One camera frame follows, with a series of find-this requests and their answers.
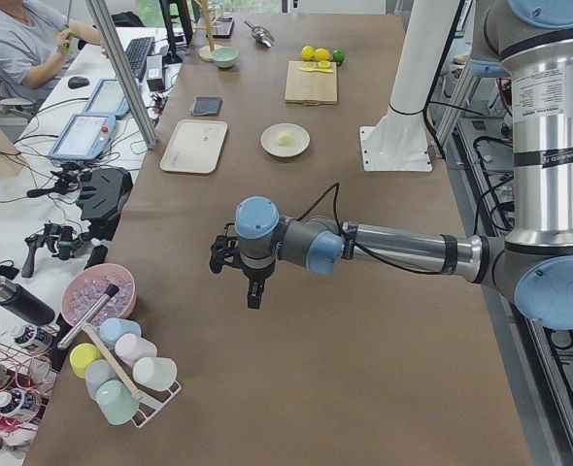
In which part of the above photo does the pale pink cup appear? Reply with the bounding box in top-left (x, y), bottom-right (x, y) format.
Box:
top-left (115, 333), bottom-right (157, 368)

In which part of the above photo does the whole yellow lemon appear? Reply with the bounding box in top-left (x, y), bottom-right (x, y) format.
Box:
top-left (300, 45), bottom-right (316, 61)
top-left (313, 48), bottom-right (332, 62)

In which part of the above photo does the yellow cup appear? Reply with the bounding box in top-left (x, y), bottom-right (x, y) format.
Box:
top-left (69, 343), bottom-right (103, 379)

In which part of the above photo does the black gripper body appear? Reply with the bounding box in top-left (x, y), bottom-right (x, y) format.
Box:
top-left (209, 222), bottom-right (273, 282)

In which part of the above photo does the whole yellow lemon lower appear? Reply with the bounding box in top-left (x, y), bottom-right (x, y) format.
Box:
top-left (313, 48), bottom-right (332, 62)

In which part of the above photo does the white wire cup rack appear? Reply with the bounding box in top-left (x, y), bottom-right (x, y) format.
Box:
top-left (131, 381), bottom-right (184, 428)

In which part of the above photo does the pink bowl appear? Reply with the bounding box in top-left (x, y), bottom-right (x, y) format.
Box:
top-left (61, 263), bottom-right (136, 326)

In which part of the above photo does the blue teach pendant upper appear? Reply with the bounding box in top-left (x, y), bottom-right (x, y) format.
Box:
top-left (48, 113), bottom-right (117, 161)

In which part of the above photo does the seated person grey shirt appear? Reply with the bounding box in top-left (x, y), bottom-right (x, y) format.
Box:
top-left (0, 1), bottom-right (102, 100)

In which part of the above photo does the steel scoop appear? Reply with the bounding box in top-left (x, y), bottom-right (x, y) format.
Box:
top-left (244, 20), bottom-right (275, 48)

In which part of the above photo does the wooden glass stand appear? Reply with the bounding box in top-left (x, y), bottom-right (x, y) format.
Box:
top-left (193, 0), bottom-right (219, 62)

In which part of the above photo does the metal muddler tool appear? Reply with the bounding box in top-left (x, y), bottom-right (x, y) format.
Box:
top-left (56, 283), bottom-right (119, 350)

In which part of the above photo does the black thermos bottle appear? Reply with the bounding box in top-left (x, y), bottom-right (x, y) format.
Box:
top-left (0, 276), bottom-right (55, 326)

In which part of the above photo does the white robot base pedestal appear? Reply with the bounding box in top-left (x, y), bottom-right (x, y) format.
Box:
top-left (360, 0), bottom-right (462, 172)

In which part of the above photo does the grey blue cup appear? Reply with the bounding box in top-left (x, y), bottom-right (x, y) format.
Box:
top-left (84, 359), bottom-right (118, 401)

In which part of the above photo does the grey folded cloth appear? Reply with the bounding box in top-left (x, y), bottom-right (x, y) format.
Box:
top-left (190, 96), bottom-right (222, 117)

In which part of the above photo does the cream round plate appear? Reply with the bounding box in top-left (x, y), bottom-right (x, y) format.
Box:
top-left (260, 122), bottom-right (311, 158)

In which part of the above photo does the light blue cup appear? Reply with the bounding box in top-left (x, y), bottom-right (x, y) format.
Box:
top-left (99, 317), bottom-right (142, 349)

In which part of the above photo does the wooden cutting board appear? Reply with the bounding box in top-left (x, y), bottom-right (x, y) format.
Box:
top-left (285, 60), bottom-right (338, 105)

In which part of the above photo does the cream rectangular tray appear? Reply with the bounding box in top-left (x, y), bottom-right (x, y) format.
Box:
top-left (159, 119), bottom-right (228, 175)

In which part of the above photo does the yellow plastic knife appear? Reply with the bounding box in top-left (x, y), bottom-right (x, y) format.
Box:
top-left (298, 66), bottom-right (334, 74)

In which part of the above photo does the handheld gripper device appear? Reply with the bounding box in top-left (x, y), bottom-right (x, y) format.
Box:
top-left (20, 222), bottom-right (93, 278)

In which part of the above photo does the aluminium frame post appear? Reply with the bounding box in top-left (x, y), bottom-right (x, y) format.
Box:
top-left (86, 0), bottom-right (157, 150)

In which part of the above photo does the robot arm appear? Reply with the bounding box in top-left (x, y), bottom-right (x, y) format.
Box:
top-left (210, 1), bottom-right (573, 330)

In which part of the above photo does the mint green bowl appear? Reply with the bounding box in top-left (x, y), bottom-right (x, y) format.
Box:
top-left (212, 47), bottom-right (239, 70)

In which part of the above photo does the white cup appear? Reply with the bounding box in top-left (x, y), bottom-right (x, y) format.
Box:
top-left (133, 356), bottom-right (178, 391)

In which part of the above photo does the black keyboard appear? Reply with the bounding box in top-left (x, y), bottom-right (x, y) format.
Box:
top-left (125, 37), bottom-right (154, 81)

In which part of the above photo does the whole yellow lemon upper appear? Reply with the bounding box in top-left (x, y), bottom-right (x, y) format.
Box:
top-left (300, 45), bottom-right (316, 61)

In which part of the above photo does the mint green cup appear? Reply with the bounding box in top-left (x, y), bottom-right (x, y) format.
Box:
top-left (96, 380), bottom-right (140, 425)

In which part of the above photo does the black gripper stand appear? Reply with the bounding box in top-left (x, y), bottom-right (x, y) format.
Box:
top-left (76, 167), bottom-right (133, 241)

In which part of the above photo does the green lime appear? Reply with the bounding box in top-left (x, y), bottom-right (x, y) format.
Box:
top-left (332, 50), bottom-right (346, 66)

